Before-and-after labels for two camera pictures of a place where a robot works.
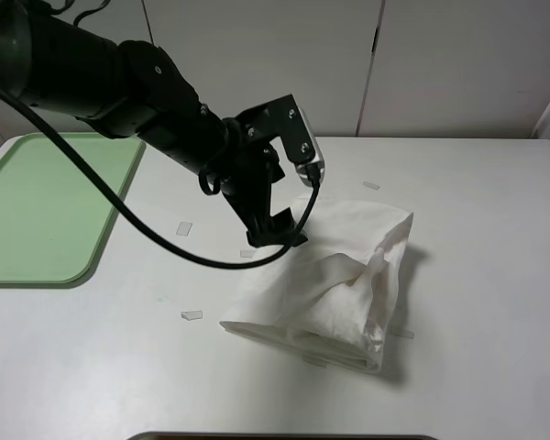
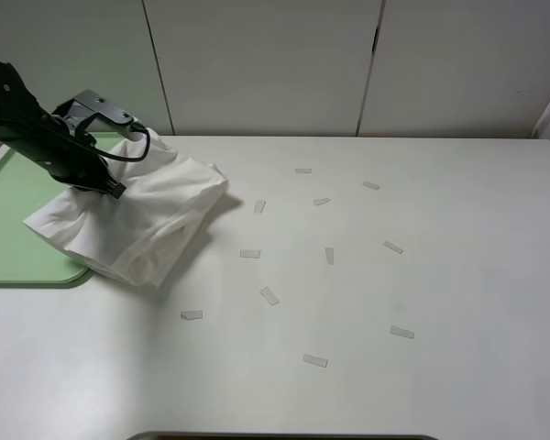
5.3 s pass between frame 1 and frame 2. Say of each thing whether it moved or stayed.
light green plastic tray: stayed
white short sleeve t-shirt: moved
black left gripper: moved
